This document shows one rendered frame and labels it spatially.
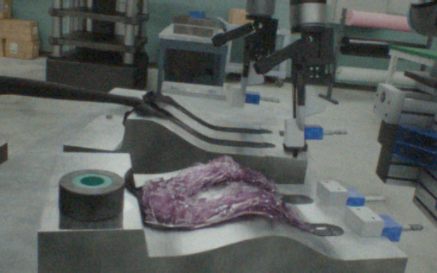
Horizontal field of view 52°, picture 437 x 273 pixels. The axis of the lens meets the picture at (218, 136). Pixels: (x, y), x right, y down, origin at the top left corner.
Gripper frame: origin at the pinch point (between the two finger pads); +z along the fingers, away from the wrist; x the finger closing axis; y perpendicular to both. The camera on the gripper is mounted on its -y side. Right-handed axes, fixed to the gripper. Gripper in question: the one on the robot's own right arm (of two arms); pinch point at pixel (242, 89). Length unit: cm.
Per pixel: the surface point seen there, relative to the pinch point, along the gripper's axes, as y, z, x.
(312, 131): 14.8, 1.3, -31.4
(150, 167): -17.7, 11.5, -36.2
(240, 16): 1, -3, 559
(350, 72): 161, 53, 511
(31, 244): -30, 15, -65
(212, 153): -5.3, 6.9, -36.3
